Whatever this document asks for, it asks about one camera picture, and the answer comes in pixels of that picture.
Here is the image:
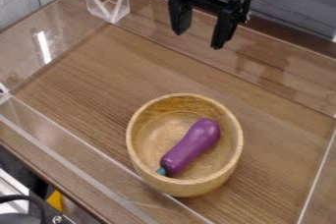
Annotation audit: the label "brown wooden bowl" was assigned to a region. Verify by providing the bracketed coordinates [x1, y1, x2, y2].
[125, 93, 244, 197]

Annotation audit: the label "purple toy eggplant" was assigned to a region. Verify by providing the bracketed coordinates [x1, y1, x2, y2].
[156, 118, 220, 177]

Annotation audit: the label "clear acrylic corner bracket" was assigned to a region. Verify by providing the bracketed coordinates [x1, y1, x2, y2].
[85, 0, 129, 24]

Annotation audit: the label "yellow black base equipment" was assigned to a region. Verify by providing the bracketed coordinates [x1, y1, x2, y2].
[0, 147, 85, 224]

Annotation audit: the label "clear acrylic tray walls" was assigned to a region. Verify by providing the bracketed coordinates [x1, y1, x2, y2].
[0, 0, 336, 224]

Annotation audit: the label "black cable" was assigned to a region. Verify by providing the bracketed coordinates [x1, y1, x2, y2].
[0, 194, 46, 221]

